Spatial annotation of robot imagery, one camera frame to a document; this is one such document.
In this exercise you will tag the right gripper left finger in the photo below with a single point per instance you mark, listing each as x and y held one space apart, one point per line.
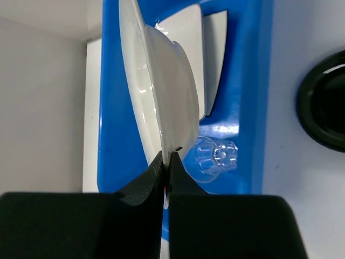
124 224

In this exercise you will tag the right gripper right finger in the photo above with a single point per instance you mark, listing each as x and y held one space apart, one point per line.
203 225

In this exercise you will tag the clear plastic cup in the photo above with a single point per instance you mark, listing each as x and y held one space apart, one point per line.
209 158

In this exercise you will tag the white round bowl plate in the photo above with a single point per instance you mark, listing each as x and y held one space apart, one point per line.
161 86

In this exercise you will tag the small rectangular white plate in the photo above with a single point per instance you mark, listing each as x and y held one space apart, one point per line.
186 28

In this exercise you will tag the small black round plate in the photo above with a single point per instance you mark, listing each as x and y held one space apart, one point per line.
320 102

